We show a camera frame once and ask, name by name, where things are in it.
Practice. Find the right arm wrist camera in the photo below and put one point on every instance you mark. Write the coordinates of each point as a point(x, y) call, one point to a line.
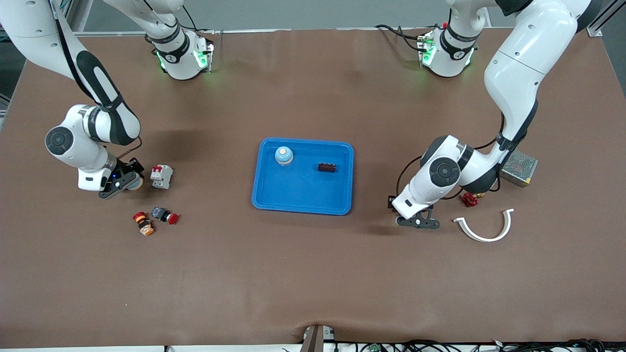
point(115, 189)

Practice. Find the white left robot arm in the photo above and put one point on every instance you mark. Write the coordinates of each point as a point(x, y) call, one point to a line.
point(533, 39)

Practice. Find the orange red push button switch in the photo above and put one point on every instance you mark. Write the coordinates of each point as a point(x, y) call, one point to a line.
point(145, 225)

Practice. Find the dark brown electrolytic capacitor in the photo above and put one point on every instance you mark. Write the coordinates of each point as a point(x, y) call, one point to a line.
point(326, 167)

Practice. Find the white curved plastic clamp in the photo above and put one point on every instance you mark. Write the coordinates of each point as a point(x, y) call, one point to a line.
point(484, 239)

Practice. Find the metal mesh power supply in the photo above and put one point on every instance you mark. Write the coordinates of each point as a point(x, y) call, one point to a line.
point(521, 168)

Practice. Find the blue service bell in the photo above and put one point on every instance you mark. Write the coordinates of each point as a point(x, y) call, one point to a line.
point(139, 184)
point(283, 155)

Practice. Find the red black emergency stop button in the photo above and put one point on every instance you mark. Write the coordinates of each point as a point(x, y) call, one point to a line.
point(159, 213)

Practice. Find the white red circuit breaker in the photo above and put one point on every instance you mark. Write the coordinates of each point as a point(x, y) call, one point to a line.
point(161, 177)

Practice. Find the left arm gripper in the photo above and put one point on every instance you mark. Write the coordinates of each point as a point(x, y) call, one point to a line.
point(391, 205)

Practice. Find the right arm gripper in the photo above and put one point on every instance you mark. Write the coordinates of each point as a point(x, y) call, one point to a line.
point(132, 167)

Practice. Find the aluminium frame profile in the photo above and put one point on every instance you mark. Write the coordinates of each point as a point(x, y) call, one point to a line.
point(73, 17)
point(594, 32)

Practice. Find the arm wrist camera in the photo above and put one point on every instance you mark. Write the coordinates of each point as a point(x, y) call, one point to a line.
point(115, 189)
point(420, 223)

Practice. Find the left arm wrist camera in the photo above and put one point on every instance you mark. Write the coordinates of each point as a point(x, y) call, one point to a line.
point(420, 223)

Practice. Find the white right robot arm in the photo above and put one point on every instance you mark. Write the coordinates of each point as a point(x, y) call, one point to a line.
point(29, 24)

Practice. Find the grey table edge bracket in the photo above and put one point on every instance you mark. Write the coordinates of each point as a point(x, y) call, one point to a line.
point(313, 340)

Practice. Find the blue plastic tray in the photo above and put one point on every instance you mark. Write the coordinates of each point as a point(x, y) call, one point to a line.
point(303, 195)

